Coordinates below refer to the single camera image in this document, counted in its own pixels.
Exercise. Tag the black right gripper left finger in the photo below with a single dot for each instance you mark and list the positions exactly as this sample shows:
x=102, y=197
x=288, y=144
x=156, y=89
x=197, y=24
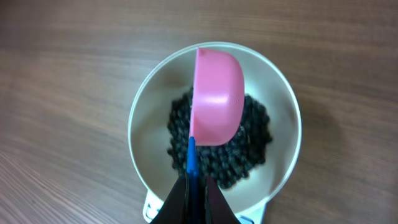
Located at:
x=174, y=209

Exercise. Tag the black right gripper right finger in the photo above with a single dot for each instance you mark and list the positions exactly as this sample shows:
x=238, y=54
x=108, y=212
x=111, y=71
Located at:
x=217, y=210

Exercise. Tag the pink scoop with blue handle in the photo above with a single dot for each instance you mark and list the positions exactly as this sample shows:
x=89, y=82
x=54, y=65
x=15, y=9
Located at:
x=217, y=107

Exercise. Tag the white digital kitchen scale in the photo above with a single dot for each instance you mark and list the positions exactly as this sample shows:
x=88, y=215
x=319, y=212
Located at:
x=152, y=206

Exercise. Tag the white bowl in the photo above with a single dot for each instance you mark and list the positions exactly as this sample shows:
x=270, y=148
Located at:
x=149, y=138

